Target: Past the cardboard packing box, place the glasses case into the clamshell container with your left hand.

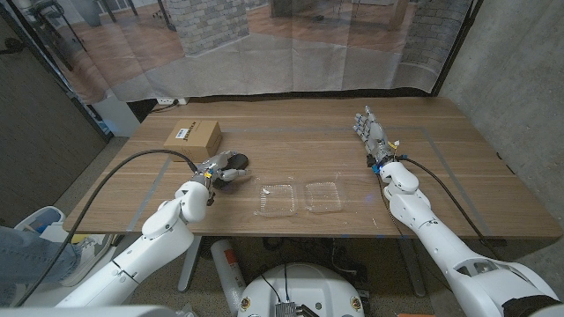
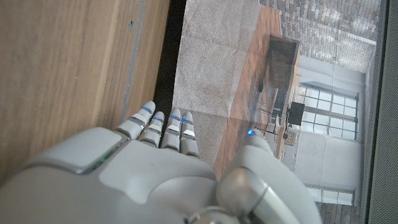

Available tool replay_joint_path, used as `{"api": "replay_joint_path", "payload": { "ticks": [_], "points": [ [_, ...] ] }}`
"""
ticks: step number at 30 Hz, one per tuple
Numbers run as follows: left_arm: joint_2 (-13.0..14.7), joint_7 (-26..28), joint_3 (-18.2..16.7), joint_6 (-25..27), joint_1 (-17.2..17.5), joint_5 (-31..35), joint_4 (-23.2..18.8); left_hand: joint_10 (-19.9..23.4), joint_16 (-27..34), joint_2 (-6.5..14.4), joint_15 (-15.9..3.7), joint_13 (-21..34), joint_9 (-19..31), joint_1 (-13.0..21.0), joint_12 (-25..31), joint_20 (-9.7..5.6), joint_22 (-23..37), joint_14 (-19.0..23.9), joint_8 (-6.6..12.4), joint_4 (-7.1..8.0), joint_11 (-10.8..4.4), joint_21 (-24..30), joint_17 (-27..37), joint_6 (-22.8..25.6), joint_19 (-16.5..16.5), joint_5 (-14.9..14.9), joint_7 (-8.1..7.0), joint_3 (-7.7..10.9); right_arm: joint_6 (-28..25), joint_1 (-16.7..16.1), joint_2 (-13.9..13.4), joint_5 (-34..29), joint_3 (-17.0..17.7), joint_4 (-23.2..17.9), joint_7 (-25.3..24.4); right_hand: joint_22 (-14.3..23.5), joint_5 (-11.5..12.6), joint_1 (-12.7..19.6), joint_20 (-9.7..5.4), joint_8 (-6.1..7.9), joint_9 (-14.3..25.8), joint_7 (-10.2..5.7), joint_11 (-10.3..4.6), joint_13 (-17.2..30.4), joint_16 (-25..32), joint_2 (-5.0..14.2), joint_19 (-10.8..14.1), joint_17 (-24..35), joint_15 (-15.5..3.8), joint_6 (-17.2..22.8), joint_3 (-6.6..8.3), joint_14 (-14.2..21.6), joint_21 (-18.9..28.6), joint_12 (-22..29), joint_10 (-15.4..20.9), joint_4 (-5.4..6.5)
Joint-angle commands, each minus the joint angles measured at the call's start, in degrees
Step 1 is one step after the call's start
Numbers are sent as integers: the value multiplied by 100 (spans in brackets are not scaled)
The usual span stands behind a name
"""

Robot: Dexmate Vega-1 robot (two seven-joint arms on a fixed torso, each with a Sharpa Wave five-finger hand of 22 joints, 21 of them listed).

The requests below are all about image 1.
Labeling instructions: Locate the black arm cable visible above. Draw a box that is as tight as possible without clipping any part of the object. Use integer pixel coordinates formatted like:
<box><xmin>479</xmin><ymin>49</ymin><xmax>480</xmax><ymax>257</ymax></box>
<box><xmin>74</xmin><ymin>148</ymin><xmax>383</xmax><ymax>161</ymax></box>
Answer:
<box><xmin>396</xmin><ymin>154</ymin><xmax>501</xmax><ymax>259</ymax></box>
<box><xmin>15</xmin><ymin>149</ymin><xmax>199</xmax><ymax>307</ymax></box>

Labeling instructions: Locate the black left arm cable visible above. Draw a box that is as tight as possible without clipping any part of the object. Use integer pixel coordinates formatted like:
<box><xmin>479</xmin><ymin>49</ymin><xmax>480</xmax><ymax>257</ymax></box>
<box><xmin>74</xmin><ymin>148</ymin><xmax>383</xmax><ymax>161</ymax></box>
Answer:
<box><xmin>15</xmin><ymin>149</ymin><xmax>199</xmax><ymax>307</ymax></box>

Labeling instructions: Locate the person leg in jeans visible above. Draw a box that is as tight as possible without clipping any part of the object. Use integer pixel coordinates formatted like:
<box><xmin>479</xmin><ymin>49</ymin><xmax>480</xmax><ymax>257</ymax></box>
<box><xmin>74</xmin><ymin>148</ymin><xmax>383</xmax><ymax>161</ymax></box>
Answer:
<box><xmin>0</xmin><ymin>225</ymin><xmax>83</xmax><ymax>305</ymax></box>

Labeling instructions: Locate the white shoe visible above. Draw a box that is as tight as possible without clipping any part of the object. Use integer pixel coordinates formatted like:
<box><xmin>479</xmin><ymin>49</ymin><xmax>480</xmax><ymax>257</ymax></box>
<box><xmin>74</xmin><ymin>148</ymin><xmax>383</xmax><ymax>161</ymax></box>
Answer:
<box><xmin>59</xmin><ymin>235</ymin><xmax>111</xmax><ymax>287</ymax></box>

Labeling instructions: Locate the grey perforated wall panel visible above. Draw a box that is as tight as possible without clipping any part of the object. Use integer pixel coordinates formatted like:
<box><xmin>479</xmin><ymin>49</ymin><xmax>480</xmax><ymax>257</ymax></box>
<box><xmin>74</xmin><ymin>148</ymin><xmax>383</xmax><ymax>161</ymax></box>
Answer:
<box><xmin>0</xmin><ymin>8</ymin><xmax>111</xmax><ymax>228</ymax></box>

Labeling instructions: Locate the white table leg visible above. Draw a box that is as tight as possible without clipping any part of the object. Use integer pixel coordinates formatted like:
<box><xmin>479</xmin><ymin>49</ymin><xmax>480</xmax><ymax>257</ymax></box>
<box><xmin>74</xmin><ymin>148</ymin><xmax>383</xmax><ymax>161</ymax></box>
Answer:
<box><xmin>177</xmin><ymin>236</ymin><xmax>204</xmax><ymax>294</ymax></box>

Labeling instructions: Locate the white bin with blue contents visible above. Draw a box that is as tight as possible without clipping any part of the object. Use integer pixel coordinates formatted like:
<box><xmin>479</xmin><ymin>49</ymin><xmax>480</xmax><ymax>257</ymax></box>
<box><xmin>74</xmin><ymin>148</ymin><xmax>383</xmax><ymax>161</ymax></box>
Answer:
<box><xmin>15</xmin><ymin>205</ymin><xmax>67</xmax><ymax>243</ymax></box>

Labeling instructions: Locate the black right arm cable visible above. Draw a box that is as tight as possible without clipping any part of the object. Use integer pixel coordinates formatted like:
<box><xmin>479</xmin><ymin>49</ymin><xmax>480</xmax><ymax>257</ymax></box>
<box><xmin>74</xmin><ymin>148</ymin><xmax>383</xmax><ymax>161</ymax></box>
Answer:
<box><xmin>396</xmin><ymin>154</ymin><xmax>501</xmax><ymax>259</ymax></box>

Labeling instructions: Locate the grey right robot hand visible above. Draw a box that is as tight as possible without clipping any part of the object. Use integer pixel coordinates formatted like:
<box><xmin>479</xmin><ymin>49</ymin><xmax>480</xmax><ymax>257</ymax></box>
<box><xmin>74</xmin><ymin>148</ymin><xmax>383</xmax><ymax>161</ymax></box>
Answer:
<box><xmin>352</xmin><ymin>105</ymin><xmax>397</xmax><ymax>168</ymax></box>

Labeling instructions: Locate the black backdrop frame pole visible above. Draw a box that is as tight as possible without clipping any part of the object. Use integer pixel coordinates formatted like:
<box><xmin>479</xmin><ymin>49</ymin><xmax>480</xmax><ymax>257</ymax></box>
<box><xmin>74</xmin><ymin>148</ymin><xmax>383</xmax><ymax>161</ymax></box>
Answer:
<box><xmin>431</xmin><ymin>0</ymin><xmax>484</xmax><ymax>96</ymax></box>

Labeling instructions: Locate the printed room backdrop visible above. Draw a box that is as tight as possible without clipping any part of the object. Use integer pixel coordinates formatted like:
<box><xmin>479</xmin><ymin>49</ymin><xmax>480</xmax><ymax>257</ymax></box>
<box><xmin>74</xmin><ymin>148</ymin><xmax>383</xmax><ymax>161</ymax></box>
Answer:
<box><xmin>8</xmin><ymin>0</ymin><xmax>475</xmax><ymax>105</ymax></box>

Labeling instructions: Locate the clear plastic clamshell container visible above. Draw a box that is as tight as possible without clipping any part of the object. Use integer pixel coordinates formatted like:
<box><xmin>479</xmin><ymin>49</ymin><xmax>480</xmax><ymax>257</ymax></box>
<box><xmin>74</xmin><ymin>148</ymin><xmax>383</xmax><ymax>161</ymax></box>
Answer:
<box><xmin>253</xmin><ymin>175</ymin><xmax>347</xmax><ymax>219</ymax></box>

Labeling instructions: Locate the grey table leg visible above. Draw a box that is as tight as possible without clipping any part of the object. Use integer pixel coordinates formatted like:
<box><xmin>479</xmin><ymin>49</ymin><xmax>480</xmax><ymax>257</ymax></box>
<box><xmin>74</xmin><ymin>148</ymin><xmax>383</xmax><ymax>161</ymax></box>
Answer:
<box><xmin>396</xmin><ymin>237</ymin><xmax>427</xmax><ymax>299</ymax></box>

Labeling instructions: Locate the white roll with orange label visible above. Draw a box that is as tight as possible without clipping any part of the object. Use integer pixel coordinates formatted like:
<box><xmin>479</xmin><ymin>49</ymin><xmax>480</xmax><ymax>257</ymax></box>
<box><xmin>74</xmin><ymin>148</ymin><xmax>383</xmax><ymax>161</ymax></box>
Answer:
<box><xmin>210</xmin><ymin>239</ymin><xmax>248</xmax><ymax>316</ymax></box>

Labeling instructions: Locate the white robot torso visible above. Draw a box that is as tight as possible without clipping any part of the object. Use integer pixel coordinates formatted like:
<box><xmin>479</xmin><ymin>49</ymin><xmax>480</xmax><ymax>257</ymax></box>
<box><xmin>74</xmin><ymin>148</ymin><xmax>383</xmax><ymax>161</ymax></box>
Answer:
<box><xmin>237</xmin><ymin>262</ymin><xmax>366</xmax><ymax>317</ymax></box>

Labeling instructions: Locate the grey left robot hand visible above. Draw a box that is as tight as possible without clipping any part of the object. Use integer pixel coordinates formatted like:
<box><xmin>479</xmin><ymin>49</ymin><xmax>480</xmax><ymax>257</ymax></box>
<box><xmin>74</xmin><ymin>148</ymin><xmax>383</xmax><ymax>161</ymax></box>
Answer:
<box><xmin>191</xmin><ymin>150</ymin><xmax>253</xmax><ymax>189</ymax></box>

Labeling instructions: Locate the cardboard packing box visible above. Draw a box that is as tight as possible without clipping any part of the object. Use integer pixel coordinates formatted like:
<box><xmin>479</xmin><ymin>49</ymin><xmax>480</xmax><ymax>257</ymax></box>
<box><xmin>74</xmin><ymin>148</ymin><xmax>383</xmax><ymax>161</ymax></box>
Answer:
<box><xmin>163</xmin><ymin>119</ymin><xmax>224</xmax><ymax>163</ymax></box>

